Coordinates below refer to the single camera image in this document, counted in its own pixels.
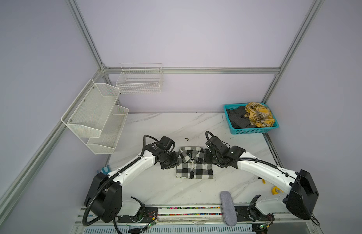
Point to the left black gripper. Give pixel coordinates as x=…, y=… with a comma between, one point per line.
x=175, y=162

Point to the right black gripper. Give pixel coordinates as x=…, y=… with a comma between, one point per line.
x=206, y=158

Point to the black white checkered shirt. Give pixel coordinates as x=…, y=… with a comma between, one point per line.
x=192, y=165

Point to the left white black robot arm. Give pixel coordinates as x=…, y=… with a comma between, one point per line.
x=105, y=200

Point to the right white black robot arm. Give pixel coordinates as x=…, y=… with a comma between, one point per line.
x=298, y=191

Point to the teal plastic basket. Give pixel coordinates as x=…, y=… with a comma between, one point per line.
x=246, y=130

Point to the dark grey striped shirt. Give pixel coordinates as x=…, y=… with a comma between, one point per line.
x=238, y=118

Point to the yellow plaid shirt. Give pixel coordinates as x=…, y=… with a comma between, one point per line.
x=259, y=115

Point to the grey foam microphone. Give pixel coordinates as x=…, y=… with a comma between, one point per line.
x=228, y=209

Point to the yellow tape measure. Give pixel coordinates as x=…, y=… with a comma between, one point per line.
x=275, y=190

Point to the white mesh two-tier shelf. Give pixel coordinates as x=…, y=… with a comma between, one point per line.
x=96, y=118

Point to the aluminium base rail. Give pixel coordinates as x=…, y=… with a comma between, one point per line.
x=198, y=219

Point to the white wire wall basket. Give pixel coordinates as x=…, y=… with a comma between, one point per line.
x=140, y=78

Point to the aluminium frame profile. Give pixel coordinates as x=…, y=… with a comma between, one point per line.
x=198, y=70

